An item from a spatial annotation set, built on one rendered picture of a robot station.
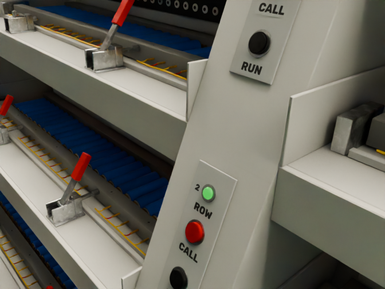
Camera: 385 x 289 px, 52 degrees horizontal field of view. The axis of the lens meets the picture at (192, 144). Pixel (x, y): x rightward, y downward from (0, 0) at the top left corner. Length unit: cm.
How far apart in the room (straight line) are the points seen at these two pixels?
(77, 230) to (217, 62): 29
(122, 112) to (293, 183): 21
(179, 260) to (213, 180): 7
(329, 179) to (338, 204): 2
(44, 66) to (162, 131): 26
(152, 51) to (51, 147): 26
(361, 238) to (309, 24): 14
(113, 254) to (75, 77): 21
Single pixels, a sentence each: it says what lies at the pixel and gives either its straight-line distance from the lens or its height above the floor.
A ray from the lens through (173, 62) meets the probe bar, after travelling 45.
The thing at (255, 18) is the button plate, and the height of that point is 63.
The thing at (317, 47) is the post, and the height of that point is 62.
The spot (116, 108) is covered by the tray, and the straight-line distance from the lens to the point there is 42.
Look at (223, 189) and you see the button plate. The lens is 30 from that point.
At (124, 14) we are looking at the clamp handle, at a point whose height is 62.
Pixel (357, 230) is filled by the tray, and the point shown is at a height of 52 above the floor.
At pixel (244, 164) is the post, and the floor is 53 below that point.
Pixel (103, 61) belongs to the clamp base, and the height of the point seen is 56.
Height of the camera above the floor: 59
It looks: 11 degrees down
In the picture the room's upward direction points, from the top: 18 degrees clockwise
